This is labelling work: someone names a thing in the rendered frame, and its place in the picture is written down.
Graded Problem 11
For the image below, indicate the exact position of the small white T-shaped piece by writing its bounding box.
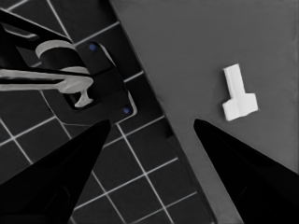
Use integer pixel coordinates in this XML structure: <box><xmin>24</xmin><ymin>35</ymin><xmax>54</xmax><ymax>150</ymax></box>
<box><xmin>221</xmin><ymin>63</ymin><xmax>259</xmax><ymax>122</ymax></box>

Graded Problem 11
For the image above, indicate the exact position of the dark robot body with pale bars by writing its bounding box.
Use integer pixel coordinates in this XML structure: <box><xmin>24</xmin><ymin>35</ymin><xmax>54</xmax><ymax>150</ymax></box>
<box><xmin>0</xmin><ymin>7</ymin><xmax>138</xmax><ymax>126</ymax></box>

